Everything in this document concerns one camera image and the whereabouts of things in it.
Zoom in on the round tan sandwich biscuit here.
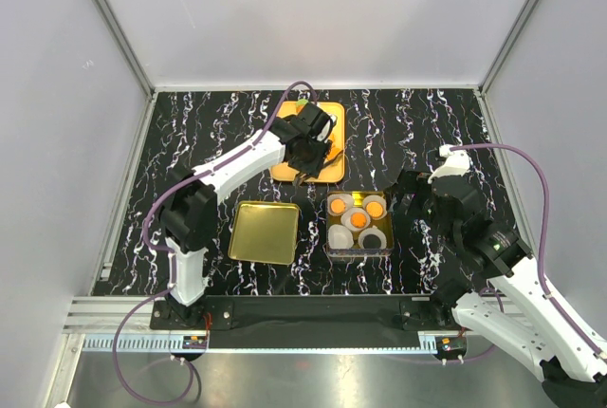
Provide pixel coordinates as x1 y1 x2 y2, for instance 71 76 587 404
365 200 384 219

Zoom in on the black sandwich cookie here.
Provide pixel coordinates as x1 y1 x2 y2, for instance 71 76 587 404
362 233 382 249

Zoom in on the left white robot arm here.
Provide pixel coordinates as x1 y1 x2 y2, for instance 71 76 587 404
157 102 339 328

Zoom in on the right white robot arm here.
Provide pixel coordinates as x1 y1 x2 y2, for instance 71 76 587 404
387 170 606 407

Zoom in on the yellow plastic tray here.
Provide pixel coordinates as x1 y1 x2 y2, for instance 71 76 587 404
270 102 347 183

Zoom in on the top right paper cup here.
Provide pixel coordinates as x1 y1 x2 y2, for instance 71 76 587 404
362 195 387 220

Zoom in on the paper cup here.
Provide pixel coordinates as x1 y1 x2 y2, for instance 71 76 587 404
362 195 387 220
358 227 387 250
327 224 354 250
340 207 371 232
327 193 354 216

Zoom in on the green topped cookie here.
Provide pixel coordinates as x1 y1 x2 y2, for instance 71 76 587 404
295 99 307 112

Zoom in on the bottom right paper cup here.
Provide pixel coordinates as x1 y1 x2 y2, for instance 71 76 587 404
358 227 387 250

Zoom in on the top left paper cup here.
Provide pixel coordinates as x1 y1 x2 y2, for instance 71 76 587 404
327 193 354 216

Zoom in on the decorated cookie tin box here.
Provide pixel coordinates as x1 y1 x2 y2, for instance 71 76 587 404
325 191 395 262

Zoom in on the centre paper cup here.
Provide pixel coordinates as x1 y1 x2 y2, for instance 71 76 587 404
340 207 371 232

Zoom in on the bottom left paper cup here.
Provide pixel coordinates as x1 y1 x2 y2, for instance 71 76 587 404
327 224 354 250

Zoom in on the gold tin lid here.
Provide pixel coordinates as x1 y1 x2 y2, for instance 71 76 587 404
228 201 300 266

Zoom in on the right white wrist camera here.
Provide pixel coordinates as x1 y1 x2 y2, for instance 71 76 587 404
428 144 471 184

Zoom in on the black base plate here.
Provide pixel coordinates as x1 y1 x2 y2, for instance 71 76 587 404
150 294 460 331

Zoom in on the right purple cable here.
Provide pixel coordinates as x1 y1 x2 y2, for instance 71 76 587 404
448 143 607 362

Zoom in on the purple cable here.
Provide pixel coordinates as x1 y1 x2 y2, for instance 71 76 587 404
111 80 318 404
448 143 607 362

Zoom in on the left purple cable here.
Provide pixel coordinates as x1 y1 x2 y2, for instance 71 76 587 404
111 80 318 404

